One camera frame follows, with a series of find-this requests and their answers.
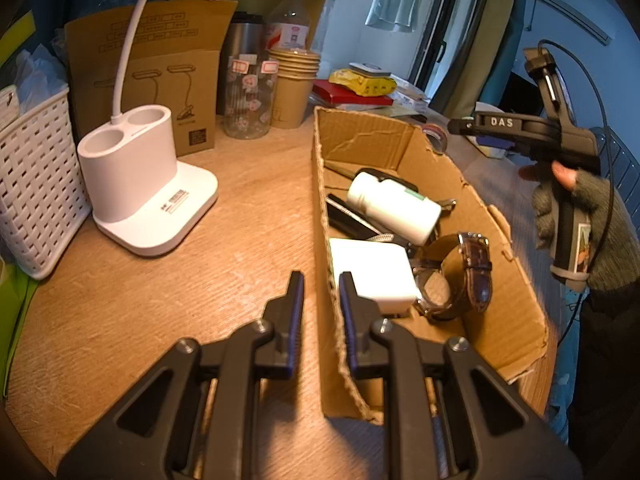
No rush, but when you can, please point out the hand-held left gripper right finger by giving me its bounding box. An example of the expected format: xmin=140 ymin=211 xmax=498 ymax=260
xmin=339 ymin=271 xmax=583 ymax=480

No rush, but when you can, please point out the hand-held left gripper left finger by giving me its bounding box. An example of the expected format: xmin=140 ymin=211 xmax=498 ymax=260
xmin=56 ymin=270 xmax=306 ymax=480

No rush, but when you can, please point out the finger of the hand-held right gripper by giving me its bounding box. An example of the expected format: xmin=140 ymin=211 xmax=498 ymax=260
xmin=447 ymin=111 xmax=557 ymax=147

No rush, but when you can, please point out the white charger block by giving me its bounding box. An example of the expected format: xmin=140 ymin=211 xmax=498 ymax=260
xmin=328 ymin=238 xmax=420 ymax=315

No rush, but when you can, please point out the white pill bottle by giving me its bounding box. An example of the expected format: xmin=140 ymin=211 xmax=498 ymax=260
xmin=346 ymin=171 xmax=443 ymax=246

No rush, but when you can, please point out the brown leather strap watch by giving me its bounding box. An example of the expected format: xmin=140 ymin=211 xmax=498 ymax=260
xmin=410 ymin=232 xmax=493 ymax=322

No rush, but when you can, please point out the torn cardboard box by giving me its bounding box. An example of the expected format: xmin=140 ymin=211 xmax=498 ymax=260
xmin=311 ymin=106 xmax=550 ymax=423

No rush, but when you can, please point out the person's right forearm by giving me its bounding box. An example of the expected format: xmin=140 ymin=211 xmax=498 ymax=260
xmin=567 ymin=284 xmax=640 ymax=461

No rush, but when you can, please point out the person's right hand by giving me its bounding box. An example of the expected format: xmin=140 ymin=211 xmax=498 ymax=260
xmin=517 ymin=161 xmax=640 ymax=294

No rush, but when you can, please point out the black chair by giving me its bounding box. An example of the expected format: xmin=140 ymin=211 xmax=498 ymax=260
xmin=592 ymin=125 xmax=640 ymax=186

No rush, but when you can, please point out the tape roll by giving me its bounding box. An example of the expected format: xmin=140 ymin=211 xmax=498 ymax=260
xmin=421 ymin=122 xmax=449 ymax=155

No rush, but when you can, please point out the white wipes pack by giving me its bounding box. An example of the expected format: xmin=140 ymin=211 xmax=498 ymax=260
xmin=390 ymin=77 xmax=431 ymax=112

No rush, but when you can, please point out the white air conditioner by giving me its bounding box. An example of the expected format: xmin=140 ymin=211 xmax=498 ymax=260
xmin=530 ymin=0 xmax=613 ymax=43

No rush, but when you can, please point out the grey flat case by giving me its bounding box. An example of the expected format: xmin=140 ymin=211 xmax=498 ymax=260
xmin=348 ymin=62 xmax=393 ymax=81

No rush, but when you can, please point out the yellow wet wipes pack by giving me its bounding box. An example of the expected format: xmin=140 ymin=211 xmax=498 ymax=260
xmin=328 ymin=69 xmax=397 ymax=98

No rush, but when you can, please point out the red book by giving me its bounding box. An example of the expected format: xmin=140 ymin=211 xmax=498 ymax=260
xmin=312 ymin=80 xmax=396 ymax=108

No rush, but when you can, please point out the white desk lamp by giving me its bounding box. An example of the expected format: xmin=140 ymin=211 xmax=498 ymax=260
xmin=77 ymin=0 xmax=219 ymax=257

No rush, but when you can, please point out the stack of paper cups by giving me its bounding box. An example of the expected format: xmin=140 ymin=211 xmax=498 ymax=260
xmin=268 ymin=48 xmax=321 ymax=129

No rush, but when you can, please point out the glass jar with stickers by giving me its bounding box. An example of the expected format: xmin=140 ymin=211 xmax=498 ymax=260
xmin=223 ymin=55 xmax=279 ymax=140

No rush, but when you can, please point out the clear water bottle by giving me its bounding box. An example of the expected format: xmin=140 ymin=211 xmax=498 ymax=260
xmin=265 ymin=0 xmax=311 ymax=53

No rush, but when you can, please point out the brown lamp carton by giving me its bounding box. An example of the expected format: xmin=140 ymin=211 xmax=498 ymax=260
xmin=64 ymin=0 xmax=239 ymax=157

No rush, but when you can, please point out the steel thermos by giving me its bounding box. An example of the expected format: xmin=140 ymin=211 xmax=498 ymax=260
xmin=227 ymin=11 xmax=266 ymax=61

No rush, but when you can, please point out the green bag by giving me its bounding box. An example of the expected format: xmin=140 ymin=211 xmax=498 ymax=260
xmin=0 ymin=260 xmax=41 ymax=396

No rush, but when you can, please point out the white woven plastic basket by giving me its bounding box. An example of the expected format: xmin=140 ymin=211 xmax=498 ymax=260
xmin=0 ymin=85 xmax=93 ymax=281

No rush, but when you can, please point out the blue plastic bag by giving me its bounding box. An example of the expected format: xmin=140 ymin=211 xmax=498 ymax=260
xmin=12 ymin=42 xmax=68 ymax=97

